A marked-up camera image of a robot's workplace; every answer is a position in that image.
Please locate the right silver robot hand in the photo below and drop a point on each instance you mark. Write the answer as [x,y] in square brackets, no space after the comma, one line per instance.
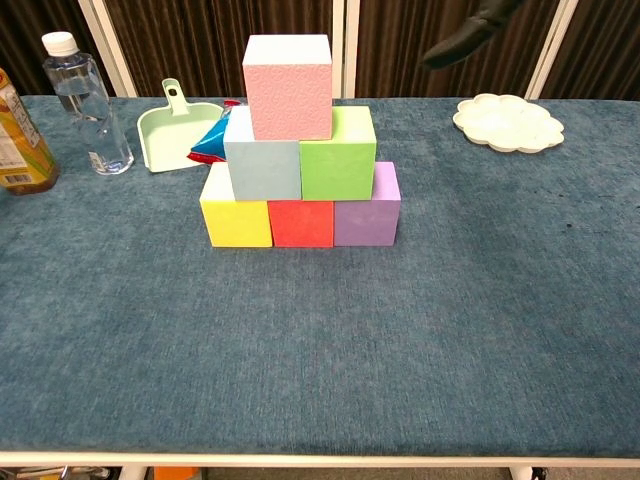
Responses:
[470,37]

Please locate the green cube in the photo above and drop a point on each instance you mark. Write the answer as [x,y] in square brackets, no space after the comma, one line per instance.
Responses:
[337,170]

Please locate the pink cube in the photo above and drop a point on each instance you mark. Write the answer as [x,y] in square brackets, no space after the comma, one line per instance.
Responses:
[292,100]

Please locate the purple cube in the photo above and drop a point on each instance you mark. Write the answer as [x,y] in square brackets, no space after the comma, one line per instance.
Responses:
[367,225]

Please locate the light blue cube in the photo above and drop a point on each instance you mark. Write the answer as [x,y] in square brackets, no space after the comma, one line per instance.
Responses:
[265,170]

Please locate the orange-red cube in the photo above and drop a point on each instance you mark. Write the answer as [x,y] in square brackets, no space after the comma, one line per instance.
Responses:
[301,225]

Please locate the yellow cube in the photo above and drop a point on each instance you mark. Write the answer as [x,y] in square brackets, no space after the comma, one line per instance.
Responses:
[237,225]

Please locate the white flower-shaped paint palette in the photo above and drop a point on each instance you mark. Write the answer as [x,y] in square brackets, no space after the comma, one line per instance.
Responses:
[510,125]

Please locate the blue snack bag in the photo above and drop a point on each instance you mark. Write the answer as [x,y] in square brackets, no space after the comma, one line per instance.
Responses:
[210,142]

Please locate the mint green dustpan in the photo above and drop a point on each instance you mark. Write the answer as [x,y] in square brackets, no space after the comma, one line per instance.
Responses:
[165,140]

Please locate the blue table cloth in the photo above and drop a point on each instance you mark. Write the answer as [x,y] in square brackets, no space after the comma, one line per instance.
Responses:
[320,325]

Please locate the clear plastic water bottle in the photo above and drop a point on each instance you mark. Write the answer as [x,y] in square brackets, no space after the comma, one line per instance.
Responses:
[90,115]

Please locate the amber tea bottle yellow label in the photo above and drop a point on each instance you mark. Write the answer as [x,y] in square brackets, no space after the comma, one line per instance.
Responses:
[20,145]

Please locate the white table frame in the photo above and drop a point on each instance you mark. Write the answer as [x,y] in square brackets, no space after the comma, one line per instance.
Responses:
[320,460]

